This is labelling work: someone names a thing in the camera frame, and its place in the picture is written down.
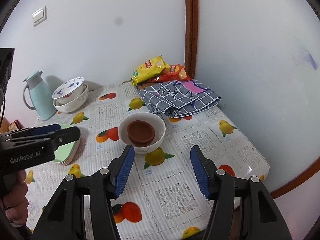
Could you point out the wooden baseboard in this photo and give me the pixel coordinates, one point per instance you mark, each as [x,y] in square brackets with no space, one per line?
[295,182]

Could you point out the green plate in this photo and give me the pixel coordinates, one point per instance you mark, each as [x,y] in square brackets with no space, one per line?
[65,152]

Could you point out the person's left hand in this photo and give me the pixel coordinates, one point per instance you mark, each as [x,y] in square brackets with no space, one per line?
[15,200]

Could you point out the light blue thermos jug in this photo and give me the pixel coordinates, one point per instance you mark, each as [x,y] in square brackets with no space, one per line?
[41,97]

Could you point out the white light switch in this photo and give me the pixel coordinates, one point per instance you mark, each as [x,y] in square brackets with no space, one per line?
[39,16]

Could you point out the wooden door frame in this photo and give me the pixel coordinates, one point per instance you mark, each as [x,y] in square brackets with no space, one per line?
[192,30]

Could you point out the small white bowl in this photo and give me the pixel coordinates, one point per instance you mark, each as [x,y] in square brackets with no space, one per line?
[150,145]

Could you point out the grey checked cloth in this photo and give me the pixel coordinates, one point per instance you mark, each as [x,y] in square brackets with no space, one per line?
[175,100]

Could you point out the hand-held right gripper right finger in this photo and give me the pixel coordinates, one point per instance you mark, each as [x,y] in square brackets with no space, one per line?
[198,172]

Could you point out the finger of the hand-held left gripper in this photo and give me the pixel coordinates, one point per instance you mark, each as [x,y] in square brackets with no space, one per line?
[47,129]
[67,136]

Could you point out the large white bowl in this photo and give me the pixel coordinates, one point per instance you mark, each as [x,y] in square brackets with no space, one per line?
[67,107]

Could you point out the red chips bag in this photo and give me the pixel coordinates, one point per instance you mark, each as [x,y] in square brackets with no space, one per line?
[175,71]

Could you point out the yellow chips bag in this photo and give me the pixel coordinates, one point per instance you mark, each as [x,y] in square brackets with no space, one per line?
[147,70]

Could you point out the fruit print lace tablecloth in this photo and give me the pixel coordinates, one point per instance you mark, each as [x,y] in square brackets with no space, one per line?
[175,180]

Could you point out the blue red patterned bowl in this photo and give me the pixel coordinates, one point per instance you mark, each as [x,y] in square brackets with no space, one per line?
[66,86]

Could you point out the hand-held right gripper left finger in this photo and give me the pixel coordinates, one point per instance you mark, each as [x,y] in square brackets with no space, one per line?
[125,172]

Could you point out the brown bowl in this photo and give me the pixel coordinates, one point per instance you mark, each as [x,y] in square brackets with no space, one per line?
[140,132]

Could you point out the white bowl with grey motif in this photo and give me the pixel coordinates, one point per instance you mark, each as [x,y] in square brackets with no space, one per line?
[83,95]

